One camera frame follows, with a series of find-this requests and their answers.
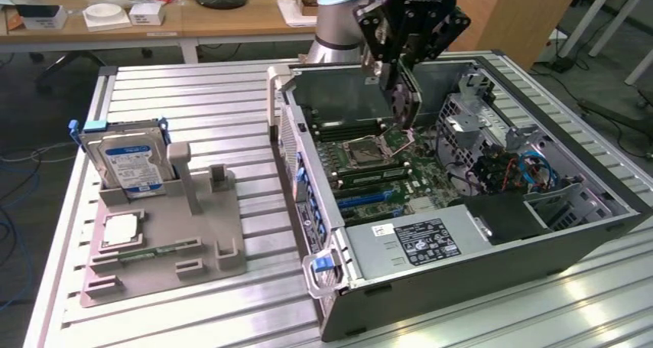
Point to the black plastic disk bay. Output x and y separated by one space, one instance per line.
505 218

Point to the white box with black lid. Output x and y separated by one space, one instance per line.
41 17

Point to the black graphics card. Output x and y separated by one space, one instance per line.
413 103

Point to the black RAM slot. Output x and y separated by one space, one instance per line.
347 125
351 134

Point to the white paper stack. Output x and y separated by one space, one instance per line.
295 13

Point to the open metal socket cover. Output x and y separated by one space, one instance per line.
398 139

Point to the white table frame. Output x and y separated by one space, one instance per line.
581 23

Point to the silver CPU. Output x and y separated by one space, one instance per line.
122 229

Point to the grey plastic parts rack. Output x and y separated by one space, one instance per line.
204 229

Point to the green motherboard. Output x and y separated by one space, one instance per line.
423 179

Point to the small silver chipset heatsink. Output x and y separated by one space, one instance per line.
421 204

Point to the green RAM stick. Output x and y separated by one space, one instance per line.
148 251

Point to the grey power supply unit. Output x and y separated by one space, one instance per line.
418 241

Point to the installed RAM stick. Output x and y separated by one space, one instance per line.
373 175

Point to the white round block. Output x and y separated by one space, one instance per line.
106 17

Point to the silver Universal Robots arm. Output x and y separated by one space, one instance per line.
337 26

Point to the hard disk with blue label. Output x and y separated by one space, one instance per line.
130 164

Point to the wooden cabinet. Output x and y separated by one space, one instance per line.
510 19

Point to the blue disk caddy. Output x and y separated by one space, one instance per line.
94 125

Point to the metal drive cage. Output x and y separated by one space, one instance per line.
469 122

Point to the wooden desk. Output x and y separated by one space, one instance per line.
230 23

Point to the white labelled box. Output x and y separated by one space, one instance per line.
147 14

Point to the blue case latch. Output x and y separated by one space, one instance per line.
321 265

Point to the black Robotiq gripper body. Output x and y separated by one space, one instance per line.
423 7

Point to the open grey PC case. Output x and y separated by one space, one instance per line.
459 287

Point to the CPU socket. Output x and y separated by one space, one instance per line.
366 151

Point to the blue expansion slot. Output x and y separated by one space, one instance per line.
359 200

